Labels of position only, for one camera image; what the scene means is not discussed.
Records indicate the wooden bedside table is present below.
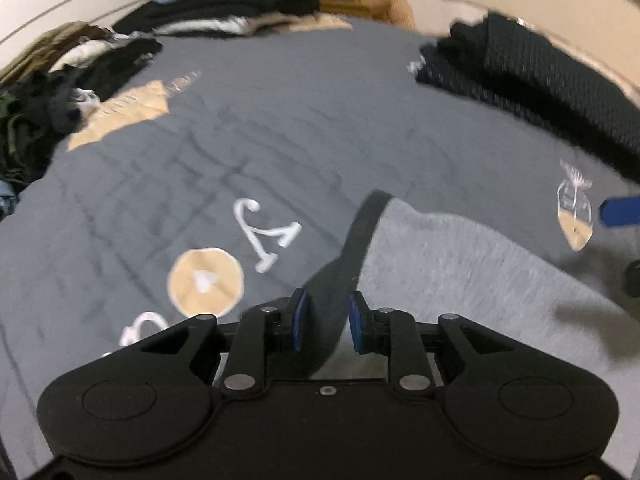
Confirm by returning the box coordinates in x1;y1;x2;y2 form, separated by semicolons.
319;0;390;23

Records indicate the grey sweatshirt with dark collar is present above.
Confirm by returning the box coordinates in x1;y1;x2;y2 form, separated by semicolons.
309;192;639;474

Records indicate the stack of folded clothes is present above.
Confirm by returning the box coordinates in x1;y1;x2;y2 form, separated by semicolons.
113;0;321;38

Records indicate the black clothes pile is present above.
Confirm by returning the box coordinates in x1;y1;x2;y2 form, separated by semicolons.
1;37;162;193

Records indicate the brown folded garment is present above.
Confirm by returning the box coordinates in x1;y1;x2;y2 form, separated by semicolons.
1;22;111;87

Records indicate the dark dotted folded garment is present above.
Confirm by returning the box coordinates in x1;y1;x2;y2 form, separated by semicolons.
416;13;639;181

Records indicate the grey quilted bedspread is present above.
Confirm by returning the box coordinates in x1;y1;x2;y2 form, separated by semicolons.
1;21;639;479

